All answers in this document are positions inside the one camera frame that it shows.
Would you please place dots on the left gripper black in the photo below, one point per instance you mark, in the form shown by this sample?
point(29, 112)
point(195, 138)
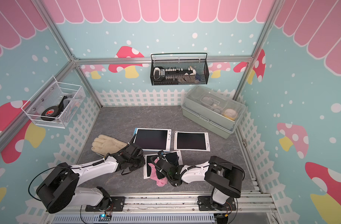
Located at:
point(141, 158)

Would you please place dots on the pink cleaning cloth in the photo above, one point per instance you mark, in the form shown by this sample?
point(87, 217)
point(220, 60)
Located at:
point(160, 182)

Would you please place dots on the white drawing tablet front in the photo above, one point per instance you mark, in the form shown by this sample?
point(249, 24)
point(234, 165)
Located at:
point(175, 158)

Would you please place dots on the white drawing tablet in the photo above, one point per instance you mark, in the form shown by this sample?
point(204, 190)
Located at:
point(192, 141)
point(175, 158)

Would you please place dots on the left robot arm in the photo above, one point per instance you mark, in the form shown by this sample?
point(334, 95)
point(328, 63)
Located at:
point(61, 188)

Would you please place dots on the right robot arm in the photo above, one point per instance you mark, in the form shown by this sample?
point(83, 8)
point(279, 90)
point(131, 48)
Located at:
point(225, 177)

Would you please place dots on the blue framed drawing tablet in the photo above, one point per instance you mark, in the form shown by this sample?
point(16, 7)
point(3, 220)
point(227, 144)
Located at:
point(153, 139)

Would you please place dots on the white drawing tablet right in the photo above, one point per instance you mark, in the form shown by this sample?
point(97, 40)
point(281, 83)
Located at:
point(192, 141)

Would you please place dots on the beige work glove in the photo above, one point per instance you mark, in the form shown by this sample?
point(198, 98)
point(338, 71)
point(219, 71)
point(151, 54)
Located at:
point(104, 144)

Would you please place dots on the green translucent storage box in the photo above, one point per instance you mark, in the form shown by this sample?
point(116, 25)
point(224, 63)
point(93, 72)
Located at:
point(213, 111)

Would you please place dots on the black tape roll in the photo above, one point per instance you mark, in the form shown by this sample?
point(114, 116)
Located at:
point(50, 114)

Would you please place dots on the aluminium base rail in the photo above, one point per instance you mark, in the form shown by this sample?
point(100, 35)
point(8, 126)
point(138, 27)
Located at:
point(180, 208)

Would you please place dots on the black wire mesh basket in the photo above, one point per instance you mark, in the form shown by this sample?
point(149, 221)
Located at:
point(179, 69)

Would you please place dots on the clear acrylic wall bin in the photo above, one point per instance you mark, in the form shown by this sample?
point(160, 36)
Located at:
point(68, 97)

